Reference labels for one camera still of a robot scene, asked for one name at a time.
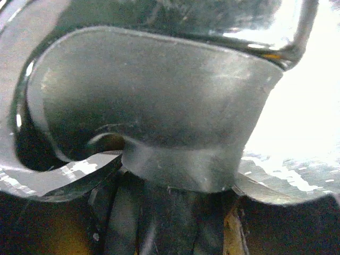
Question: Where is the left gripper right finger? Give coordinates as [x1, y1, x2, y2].
[223, 174, 339, 254]

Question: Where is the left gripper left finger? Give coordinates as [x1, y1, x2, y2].
[1, 153, 121, 254]

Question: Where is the white black space suitcase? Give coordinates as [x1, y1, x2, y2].
[1, 1, 338, 199]

